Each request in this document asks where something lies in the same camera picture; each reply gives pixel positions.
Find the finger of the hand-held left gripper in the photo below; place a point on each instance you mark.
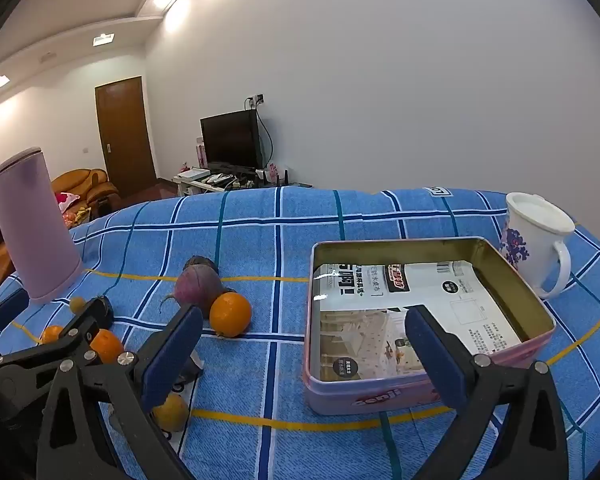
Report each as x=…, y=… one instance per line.
x=0, y=312
x=80, y=330

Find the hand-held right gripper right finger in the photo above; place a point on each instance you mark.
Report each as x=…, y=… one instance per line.
x=432, y=360

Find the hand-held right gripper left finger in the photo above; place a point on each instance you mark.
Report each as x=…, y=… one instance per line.
x=172, y=355

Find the small brown longan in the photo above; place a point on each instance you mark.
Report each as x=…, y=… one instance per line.
x=77, y=303

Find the small orange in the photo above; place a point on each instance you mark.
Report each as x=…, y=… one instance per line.
x=107, y=346
x=52, y=334

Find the yellow-brown round fruit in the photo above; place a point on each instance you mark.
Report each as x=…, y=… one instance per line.
x=170, y=412

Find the large orange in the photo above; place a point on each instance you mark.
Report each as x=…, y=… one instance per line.
x=230, y=312

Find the pink tin box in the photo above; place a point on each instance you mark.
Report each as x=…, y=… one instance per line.
x=370, y=395

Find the round dark brown taro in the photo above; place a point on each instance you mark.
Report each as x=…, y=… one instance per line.
x=197, y=261

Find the purple radish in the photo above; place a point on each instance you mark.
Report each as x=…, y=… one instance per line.
x=195, y=287

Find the printed white packet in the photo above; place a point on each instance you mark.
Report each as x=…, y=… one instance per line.
x=430, y=285

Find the purple thermos bottle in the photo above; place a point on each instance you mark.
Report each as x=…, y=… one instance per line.
x=35, y=230

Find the pink floral cushion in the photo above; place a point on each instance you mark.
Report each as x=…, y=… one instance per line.
x=65, y=200

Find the blue checked tablecloth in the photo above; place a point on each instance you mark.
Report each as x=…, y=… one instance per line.
x=260, y=240

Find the orange leather sofa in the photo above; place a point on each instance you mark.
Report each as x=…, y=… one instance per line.
x=87, y=182

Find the white floral mug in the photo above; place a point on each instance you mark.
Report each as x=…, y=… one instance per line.
x=535, y=240

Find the white television stand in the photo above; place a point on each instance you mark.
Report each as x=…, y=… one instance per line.
x=195, y=187

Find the white set-top box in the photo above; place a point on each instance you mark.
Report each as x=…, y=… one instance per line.
x=192, y=174

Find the brown wooden door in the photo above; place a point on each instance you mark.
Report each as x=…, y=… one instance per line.
x=125, y=135

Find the tall pink box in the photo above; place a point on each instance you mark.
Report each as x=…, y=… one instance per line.
x=199, y=152

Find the black wifi router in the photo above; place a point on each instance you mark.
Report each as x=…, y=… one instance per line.
x=280, y=180

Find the pink floral decoration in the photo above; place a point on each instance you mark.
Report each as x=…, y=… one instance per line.
x=272, y=167

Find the black television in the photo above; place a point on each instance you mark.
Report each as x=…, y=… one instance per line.
x=230, y=140

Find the wall power socket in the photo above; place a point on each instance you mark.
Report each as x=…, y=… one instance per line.
x=256, y=99

